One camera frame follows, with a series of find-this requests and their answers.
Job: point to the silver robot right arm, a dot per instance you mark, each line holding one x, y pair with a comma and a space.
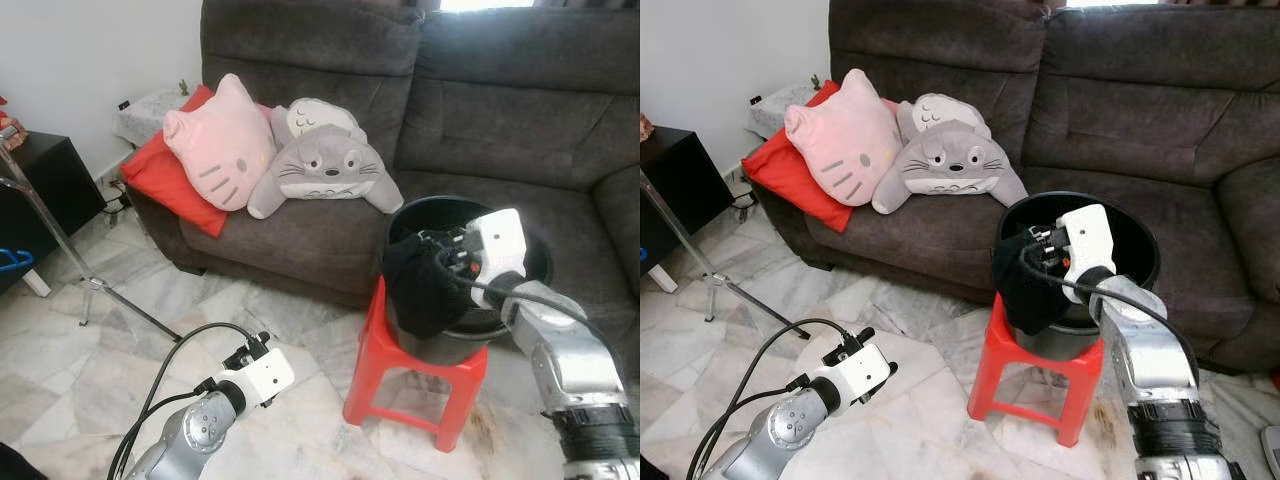
570, 370
1160, 360

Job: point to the blue plastic hanger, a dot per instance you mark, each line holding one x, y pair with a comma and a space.
15, 260

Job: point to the black plastic bucket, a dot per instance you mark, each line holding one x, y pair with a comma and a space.
450, 350
1060, 345

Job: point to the grey whiskered creature cushion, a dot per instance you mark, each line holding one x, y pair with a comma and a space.
950, 170
325, 175

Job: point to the red plastic stool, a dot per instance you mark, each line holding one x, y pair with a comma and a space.
1030, 385
410, 385

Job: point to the dark brown fabric sofa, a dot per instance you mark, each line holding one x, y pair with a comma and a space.
1130, 110
500, 120

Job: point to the pale sleeping face cushion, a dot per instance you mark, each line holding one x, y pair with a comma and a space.
945, 108
320, 113

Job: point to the red square cushion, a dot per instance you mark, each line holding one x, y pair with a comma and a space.
785, 180
160, 185

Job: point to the pink cat face cushion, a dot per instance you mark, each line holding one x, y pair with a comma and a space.
220, 145
845, 140

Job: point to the black television console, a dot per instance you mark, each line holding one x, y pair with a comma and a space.
50, 200
680, 190

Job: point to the lace covered side table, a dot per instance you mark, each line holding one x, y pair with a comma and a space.
785, 108
150, 115

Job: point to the grey bathroom scale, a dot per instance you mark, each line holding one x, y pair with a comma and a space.
1272, 450

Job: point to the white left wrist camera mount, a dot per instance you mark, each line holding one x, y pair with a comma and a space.
260, 378
860, 372

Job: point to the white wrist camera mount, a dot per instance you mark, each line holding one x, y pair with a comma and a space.
500, 245
260, 378
1088, 240
860, 372

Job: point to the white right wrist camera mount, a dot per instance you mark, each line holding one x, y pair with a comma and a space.
500, 245
1088, 240

